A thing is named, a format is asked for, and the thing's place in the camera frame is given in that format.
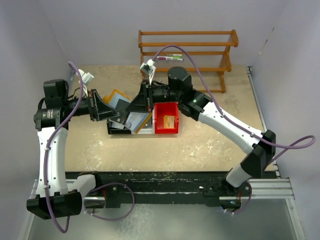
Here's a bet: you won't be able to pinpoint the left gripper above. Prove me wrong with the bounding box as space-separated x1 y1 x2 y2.
63 88 121 121

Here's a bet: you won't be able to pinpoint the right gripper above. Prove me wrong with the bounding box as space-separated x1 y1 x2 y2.
125 79 181 113

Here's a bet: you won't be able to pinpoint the orange leather card holder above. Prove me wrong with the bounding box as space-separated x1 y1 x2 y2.
102 89 152 135

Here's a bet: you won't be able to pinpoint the white card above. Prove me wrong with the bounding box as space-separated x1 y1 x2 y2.
124 112 149 133

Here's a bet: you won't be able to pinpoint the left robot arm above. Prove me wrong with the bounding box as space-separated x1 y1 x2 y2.
26 79 120 220

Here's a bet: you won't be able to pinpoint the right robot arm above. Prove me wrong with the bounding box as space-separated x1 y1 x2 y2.
125 66 276 196

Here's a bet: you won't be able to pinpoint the white cards in bin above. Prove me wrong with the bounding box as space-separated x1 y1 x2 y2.
111 121 127 130

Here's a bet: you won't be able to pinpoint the orange card in bin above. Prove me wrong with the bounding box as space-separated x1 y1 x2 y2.
163 115 175 129

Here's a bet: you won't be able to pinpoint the black plastic bin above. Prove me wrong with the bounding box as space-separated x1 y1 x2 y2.
106 120 132 135

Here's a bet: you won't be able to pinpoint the white plastic bin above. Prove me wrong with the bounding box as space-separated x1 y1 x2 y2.
138 116 154 135

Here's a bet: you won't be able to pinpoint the red plastic bin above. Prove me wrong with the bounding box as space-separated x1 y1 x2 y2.
153 102 179 135

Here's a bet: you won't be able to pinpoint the markers on shelf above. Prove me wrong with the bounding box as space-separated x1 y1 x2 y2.
156 54 184 62

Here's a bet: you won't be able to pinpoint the wooden shelf rack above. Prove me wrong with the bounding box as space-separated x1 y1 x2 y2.
138 29 239 94

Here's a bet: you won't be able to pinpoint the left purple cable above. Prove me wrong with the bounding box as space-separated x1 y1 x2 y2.
43 61 85 233

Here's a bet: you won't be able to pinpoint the purple cable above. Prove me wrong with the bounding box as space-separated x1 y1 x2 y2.
152 44 317 166
43 61 85 233

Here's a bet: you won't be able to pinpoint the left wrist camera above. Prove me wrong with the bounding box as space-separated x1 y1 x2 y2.
79 69 95 91

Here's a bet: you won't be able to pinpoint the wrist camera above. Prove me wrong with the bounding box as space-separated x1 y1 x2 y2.
140 58 156 85
79 69 95 91

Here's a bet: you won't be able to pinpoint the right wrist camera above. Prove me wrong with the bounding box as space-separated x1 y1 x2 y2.
140 58 156 85

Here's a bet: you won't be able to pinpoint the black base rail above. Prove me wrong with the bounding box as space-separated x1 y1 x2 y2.
84 171 251 208

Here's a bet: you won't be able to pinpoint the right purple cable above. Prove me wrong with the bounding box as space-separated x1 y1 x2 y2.
152 44 317 166

